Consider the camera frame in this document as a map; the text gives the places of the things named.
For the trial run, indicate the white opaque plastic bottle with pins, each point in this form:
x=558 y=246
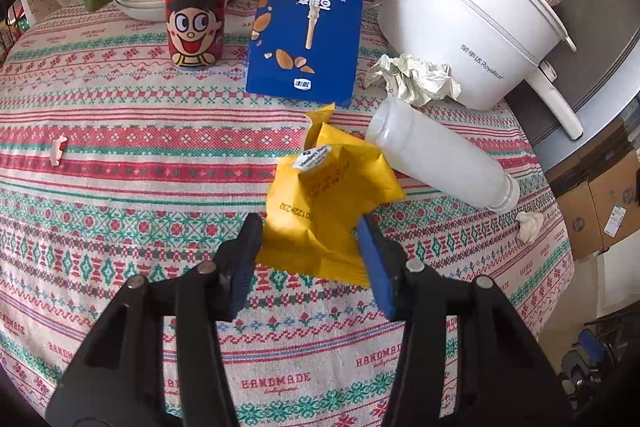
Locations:
x=417 y=146

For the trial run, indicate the small white paper wad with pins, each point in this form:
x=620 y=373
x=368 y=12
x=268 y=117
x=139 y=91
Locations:
x=529 y=225

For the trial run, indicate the stacked white plates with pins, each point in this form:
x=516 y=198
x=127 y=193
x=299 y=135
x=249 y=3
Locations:
x=156 y=10

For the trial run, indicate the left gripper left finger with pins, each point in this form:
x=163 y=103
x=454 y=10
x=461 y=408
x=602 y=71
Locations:
x=116 y=376

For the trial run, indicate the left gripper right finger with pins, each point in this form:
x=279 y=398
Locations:
x=504 y=378

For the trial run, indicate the cardboard box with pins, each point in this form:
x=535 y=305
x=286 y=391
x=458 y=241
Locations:
x=598 y=195

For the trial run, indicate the silver refrigerator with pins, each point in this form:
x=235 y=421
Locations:
x=599 y=80

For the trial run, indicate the crumpled pale green paper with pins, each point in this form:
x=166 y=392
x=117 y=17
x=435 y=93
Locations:
x=413 y=80

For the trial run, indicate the blue biscuit stick box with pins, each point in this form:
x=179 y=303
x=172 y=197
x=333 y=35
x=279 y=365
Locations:
x=305 y=50

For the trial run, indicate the red cartoon drink can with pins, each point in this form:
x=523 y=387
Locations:
x=195 y=36

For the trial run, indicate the small white plastic scrap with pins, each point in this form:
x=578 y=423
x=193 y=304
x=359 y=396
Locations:
x=57 y=150

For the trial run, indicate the yellow snack wrapper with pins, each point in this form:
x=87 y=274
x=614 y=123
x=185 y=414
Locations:
x=317 y=198

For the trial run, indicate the white electric cooking pot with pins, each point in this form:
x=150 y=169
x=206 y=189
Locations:
x=490 y=46

